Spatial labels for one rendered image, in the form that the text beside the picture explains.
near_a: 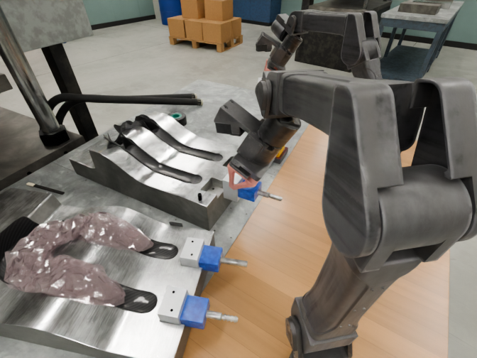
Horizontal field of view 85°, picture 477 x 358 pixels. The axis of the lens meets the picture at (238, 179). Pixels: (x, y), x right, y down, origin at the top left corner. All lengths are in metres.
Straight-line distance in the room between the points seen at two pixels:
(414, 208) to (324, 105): 0.12
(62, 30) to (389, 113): 1.26
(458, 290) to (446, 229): 1.65
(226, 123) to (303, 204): 0.37
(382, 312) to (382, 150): 0.48
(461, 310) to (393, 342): 1.21
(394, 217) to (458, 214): 0.05
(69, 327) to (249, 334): 0.30
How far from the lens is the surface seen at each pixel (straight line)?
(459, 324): 1.76
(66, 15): 1.36
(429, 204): 0.22
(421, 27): 4.08
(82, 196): 0.88
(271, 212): 0.72
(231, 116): 0.48
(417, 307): 0.68
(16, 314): 0.60
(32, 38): 1.29
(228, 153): 0.77
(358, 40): 0.84
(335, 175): 0.21
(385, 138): 0.20
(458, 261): 2.01
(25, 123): 1.46
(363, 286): 0.28
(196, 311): 0.50
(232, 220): 0.70
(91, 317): 0.55
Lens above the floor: 1.33
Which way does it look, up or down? 40 degrees down
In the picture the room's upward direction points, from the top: straight up
